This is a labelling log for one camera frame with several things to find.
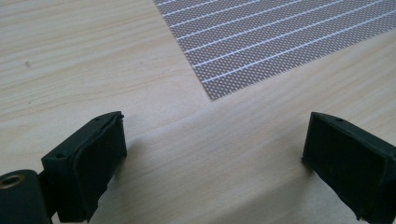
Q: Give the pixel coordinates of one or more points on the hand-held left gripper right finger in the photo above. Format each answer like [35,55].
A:
[351,158]

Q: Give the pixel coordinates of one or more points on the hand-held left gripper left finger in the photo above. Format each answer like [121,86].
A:
[90,161]

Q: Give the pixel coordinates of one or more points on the grey striped woven placemat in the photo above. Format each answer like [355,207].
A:
[267,40]

